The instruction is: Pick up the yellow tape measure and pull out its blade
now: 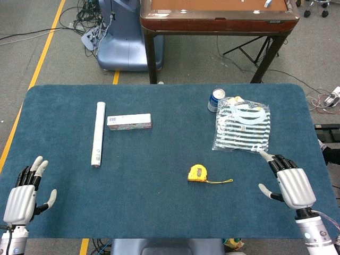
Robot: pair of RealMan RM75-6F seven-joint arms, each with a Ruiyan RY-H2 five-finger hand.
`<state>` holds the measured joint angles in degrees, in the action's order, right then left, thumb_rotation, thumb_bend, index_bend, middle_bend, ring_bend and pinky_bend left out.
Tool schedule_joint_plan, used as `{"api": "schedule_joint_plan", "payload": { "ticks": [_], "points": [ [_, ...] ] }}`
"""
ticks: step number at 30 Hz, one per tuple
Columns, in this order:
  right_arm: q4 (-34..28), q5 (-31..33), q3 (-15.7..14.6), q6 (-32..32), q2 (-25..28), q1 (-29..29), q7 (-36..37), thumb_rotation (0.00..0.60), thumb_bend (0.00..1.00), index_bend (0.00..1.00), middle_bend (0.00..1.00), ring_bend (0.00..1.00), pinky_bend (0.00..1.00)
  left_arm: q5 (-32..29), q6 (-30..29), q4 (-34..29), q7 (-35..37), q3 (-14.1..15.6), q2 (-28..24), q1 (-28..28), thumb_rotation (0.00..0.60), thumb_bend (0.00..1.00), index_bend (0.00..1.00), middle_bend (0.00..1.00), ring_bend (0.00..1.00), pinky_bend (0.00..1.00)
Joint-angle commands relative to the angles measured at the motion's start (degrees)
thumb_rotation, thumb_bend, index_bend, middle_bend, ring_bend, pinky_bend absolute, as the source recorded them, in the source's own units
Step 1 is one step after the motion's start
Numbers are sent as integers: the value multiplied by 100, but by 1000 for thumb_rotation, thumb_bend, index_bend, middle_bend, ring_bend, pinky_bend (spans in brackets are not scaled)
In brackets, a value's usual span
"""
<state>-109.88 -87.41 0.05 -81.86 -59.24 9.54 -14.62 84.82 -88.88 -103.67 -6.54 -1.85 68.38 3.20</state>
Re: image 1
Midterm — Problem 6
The black foot pedal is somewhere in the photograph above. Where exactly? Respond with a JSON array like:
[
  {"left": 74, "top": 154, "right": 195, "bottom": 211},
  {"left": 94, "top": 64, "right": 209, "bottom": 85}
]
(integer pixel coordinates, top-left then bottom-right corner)
[{"left": 314, "top": 124, "right": 340, "bottom": 141}]

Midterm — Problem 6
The yellow green toy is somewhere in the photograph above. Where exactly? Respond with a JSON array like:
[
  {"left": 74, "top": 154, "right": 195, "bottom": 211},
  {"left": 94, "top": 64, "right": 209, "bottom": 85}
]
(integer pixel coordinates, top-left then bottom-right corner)
[{"left": 223, "top": 238, "right": 245, "bottom": 251}]

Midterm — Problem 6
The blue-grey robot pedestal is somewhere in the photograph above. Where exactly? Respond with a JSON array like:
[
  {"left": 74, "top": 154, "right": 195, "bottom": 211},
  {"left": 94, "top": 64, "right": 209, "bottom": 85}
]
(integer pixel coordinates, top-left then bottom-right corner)
[{"left": 97, "top": 0, "right": 164, "bottom": 72}]

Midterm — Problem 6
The yellow tape measure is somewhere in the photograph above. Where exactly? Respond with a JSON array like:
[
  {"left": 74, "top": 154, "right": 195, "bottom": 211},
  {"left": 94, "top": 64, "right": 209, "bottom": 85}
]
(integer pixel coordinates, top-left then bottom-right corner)
[{"left": 188, "top": 164, "right": 234, "bottom": 184}]

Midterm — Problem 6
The white power adapter with cables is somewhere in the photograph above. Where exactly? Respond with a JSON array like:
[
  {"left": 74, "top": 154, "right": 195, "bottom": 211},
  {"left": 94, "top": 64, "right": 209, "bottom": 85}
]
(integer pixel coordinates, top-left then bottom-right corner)
[{"left": 305, "top": 86, "right": 340, "bottom": 115}]

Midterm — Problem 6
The black office chair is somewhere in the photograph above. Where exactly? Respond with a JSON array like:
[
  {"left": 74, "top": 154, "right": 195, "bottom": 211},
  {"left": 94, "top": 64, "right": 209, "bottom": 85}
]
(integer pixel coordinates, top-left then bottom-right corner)
[{"left": 296, "top": 0, "right": 340, "bottom": 19}]

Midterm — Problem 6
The blue drink can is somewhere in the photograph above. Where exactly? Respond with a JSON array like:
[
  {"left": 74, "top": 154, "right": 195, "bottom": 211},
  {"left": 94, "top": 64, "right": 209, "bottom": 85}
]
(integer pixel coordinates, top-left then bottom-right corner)
[{"left": 207, "top": 88, "right": 226, "bottom": 113}]

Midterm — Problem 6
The floral tissue box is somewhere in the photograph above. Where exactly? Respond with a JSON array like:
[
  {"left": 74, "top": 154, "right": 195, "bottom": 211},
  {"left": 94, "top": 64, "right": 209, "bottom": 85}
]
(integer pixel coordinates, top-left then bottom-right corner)
[{"left": 106, "top": 113, "right": 153, "bottom": 131}]

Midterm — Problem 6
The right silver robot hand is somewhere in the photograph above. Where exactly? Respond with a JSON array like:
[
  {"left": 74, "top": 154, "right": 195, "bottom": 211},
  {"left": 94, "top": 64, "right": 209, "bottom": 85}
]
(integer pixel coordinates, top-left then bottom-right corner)
[{"left": 258, "top": 150, "right": 317, "bottom": 213}]

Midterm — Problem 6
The grey-blue robot torso base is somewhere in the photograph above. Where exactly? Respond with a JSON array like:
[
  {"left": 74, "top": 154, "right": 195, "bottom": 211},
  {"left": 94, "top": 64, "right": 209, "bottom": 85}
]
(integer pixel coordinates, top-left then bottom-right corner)
[{"left": 110, "top": 238, "right": 226, "bottom": 255}]

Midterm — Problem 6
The white power strip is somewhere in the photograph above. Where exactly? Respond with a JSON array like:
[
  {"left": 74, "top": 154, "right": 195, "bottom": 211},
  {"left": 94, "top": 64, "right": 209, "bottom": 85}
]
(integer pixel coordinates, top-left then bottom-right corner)
[{"left": 81, "top": 26, "right": 107, "bottom": 51}]

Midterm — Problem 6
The tangle of floor cables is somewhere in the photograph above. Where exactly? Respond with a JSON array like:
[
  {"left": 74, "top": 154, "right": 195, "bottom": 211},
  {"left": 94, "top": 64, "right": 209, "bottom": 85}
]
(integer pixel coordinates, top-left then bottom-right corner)
[{"left": 58, "top": 0, "right": 112, "bottom": 59}]

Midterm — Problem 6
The brown mahjong table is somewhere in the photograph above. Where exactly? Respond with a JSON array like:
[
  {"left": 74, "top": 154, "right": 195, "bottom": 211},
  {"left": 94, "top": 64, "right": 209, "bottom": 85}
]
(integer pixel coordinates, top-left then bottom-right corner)
[{"left": 140, "top": 0, "right": 301, "bottom": 84}]

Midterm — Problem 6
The white paper roll tube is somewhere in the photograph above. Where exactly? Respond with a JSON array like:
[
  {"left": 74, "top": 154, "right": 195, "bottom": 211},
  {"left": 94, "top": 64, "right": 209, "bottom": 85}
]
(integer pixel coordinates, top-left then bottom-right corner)
[{"left": 91, "top": 101, "right": 106, "bottom": 168}]

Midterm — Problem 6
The blue felt table mat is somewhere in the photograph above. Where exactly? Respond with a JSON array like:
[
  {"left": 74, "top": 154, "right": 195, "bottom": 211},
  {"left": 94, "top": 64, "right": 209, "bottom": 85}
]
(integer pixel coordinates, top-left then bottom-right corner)
[{"left": 0, "top": 83, "right": 340, "bottom": 240}]

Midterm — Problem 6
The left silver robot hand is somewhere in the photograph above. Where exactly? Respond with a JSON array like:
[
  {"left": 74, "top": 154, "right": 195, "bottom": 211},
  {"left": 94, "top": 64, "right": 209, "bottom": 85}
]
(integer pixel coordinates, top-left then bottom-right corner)
[{"left": 2, "top": 156, "right": 58, "bottom": 228}]

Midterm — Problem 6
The striped shirt in plastic bag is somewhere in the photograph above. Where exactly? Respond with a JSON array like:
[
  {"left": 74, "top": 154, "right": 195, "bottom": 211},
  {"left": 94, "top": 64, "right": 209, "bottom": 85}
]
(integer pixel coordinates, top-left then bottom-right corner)
[{"left": 211, "top": 95, "right": 271, "bottom": 154}]

